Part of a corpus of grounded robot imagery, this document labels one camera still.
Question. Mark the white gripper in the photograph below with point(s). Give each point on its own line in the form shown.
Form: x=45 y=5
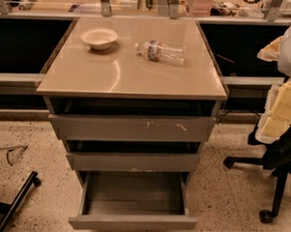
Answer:
x=276 y=120

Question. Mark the grey drawer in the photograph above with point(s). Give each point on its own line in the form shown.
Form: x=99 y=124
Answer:
x=133 y=156
x=132 y=120
x=133 y=201

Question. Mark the grey top drawer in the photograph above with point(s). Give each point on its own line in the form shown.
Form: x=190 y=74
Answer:
x=132 y=120

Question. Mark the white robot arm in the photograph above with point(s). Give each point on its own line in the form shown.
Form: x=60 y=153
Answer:
x=284 y=57

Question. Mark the black office chair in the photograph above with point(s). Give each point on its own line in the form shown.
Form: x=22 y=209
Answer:
x=277 y=158

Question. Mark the clear plastic water bottle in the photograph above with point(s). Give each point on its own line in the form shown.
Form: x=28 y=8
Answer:
x=156 y=51

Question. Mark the pink plastic bin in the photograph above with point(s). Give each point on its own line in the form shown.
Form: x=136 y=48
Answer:
x=199 y=7

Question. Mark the grey drawer cabinet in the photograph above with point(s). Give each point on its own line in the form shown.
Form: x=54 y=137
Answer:
x=120 y=72

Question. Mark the white paper bowl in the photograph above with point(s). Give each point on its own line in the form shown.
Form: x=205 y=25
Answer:
x=99 y=38

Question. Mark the grey middle drawer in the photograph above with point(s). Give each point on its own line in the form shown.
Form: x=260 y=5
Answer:
x=133 y=156

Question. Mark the safety glasses on floor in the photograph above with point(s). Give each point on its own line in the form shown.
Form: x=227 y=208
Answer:
x=14 y=153

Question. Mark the grey bottom drawer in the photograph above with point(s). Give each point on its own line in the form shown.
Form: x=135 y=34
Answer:
x=133 y=201

